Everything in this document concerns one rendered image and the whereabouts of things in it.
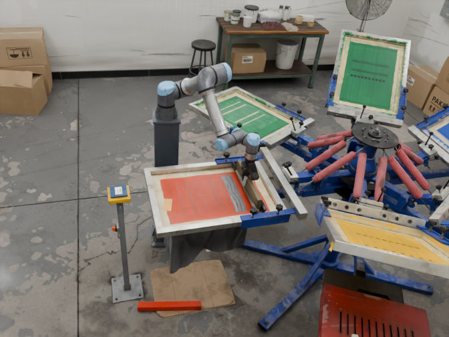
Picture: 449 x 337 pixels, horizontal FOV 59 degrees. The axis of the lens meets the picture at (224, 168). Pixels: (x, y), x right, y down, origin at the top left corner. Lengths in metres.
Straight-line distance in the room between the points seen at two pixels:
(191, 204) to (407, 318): 1.27
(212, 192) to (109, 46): 3.84
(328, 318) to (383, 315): 0.25
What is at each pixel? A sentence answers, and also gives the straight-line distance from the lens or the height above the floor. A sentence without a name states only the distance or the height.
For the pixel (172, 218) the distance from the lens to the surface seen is 2.34.
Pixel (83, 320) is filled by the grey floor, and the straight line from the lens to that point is 3.12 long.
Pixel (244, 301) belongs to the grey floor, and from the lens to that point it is 3.18.
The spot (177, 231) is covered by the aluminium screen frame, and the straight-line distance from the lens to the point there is 2.22.
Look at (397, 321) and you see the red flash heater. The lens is 1.99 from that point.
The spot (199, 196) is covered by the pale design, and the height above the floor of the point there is 0.96.
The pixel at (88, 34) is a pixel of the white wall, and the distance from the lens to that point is 5.93.
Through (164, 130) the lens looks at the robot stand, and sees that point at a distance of 2.75.
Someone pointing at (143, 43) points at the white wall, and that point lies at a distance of 6.00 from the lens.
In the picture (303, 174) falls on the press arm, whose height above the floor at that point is 1.04.
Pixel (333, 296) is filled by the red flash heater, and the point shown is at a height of 1.10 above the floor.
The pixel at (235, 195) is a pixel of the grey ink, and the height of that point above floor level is 0.96.
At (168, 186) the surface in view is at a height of 0.96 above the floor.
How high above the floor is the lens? 2.60
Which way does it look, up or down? 37 degrees down
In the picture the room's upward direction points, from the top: 7 degrees clockwise
